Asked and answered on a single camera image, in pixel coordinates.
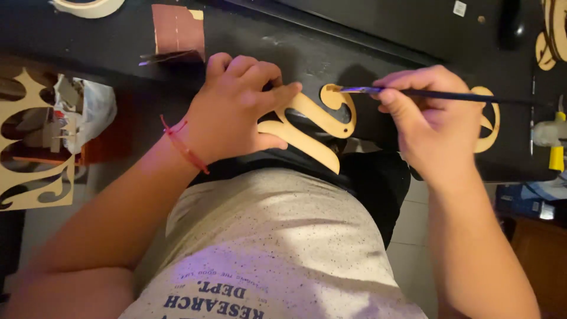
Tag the person's left hand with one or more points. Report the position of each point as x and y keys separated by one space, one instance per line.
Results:
x=221 y=115

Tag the person's right hand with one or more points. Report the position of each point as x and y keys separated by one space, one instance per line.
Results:
x=438 y=133

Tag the thin dark paintbrush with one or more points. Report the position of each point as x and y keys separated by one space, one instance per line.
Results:
x=443 y=95

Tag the curved wooden cutout piece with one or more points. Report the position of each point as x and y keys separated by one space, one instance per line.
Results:
x=320 y=118

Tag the looped wooden cutout piece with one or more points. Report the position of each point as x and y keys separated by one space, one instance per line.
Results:
x=491 y=138

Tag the black shorts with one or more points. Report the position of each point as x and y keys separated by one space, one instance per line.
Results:
x=376 y=186

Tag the thin metal rod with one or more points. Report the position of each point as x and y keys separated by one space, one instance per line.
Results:
x=532 y=124

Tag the reddish brown sandpaper sheet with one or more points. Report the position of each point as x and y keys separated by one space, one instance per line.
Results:
x=177 y=31

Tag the heap of blue packages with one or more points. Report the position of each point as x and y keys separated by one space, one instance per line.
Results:
x=522 y=201

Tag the yellow and white glue gun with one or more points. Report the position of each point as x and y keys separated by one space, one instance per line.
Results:
x=557 y=157

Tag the white plastic bag of scraps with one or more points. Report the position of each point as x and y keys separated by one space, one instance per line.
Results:
x=98 y=106

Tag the small white label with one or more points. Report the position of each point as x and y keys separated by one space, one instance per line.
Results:
x=460 y=8

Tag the black computer mouse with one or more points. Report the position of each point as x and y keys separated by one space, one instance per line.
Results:
x=511 y=24

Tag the speckled white printed shirt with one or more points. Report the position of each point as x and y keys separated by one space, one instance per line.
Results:
x=274 y=248

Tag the stacked wooden cutout shapes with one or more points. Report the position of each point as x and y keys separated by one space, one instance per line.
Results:
x=560 y=35

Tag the cream tape roll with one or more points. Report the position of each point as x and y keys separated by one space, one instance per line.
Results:
x=88 y=11

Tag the brown wooden cabinet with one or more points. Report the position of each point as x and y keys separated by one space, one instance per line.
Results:
x=542 y=266

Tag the large ornamental wooden cutout panel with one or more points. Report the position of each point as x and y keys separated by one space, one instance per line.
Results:
x=26 y=99

